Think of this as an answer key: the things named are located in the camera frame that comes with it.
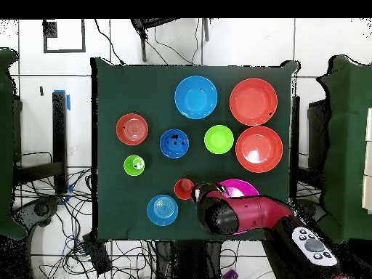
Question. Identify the grey pedestal foot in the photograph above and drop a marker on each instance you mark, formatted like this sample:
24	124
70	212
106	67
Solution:
313	210
40	209

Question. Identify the black power strip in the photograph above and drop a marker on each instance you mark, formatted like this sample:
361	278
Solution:
97	255

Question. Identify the small light blue bowl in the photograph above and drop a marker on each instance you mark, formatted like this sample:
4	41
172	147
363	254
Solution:
162	209

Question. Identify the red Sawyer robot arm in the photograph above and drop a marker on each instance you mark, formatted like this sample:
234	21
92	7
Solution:
261	209

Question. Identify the large pink bowl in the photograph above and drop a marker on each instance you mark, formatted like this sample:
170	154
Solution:
238	189

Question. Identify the dark blue bowl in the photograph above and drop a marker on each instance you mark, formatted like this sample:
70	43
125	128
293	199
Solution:
174	151

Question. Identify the green bowl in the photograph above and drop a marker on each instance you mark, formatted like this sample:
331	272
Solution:
218	139

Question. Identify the dark green table cloth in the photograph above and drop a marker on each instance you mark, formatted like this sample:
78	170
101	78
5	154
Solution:
145	96

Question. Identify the large light blue bowl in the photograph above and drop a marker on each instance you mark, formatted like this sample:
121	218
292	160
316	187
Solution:
196	97

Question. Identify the black table frame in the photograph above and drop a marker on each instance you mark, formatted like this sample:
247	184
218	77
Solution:
318	130
59	130

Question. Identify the purple object on floor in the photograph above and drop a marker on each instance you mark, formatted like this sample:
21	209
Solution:
230	274

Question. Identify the large orange bowl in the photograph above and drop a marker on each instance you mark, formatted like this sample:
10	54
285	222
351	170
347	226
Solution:
253	101
259	149

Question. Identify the green cup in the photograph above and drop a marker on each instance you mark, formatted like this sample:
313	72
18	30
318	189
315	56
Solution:
129	167

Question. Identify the green cloth on side table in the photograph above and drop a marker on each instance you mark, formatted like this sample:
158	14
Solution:
5	145
348	145

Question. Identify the small orange bowl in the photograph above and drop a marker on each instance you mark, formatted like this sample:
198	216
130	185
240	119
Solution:
132	129

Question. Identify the orange cup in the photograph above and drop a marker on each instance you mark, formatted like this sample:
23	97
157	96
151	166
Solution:
183	190

